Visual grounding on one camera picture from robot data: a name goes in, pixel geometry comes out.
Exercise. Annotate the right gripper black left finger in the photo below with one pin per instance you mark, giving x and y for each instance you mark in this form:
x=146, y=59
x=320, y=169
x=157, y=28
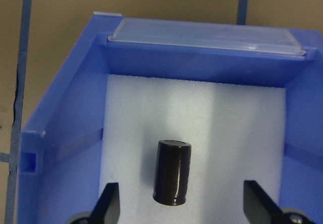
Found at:
x=106, y=210

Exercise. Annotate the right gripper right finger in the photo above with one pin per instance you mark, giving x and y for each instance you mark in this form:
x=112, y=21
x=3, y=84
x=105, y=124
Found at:
x=258, y=207

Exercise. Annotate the dark brown capacitor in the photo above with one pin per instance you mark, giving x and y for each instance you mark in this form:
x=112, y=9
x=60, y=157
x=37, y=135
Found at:
x=171, y=172

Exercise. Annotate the blue plastic bin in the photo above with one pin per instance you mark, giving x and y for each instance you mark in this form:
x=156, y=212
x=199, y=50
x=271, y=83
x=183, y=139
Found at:
x=61, y=144

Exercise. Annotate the white foam sheet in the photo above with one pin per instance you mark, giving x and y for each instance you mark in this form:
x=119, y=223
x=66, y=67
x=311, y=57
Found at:
x=236, y=133

